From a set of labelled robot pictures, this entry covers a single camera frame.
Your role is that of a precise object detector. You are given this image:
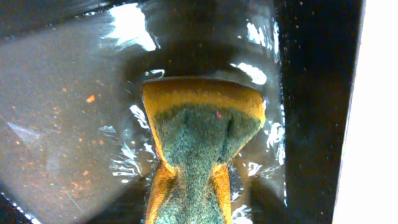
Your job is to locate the green yellow sponge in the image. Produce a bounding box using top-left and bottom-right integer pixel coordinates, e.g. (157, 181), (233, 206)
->
(142, 78), (266, 223)

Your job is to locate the black plastic tray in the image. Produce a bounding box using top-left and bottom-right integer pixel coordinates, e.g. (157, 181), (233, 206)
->
(1, 1), (364, 223)

